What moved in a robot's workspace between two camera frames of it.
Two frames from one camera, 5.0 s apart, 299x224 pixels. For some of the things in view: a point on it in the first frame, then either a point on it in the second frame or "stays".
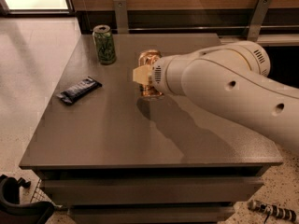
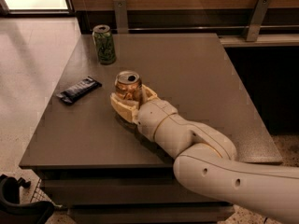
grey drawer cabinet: x=110 y=155 stays
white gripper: x=163 y=74 -> x=153 y=114
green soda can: x=105 y=46 stays
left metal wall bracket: x=121 y=13 stays
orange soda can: x=146 y=58 -> x=129 y=85
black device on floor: x=12 y=211 stays
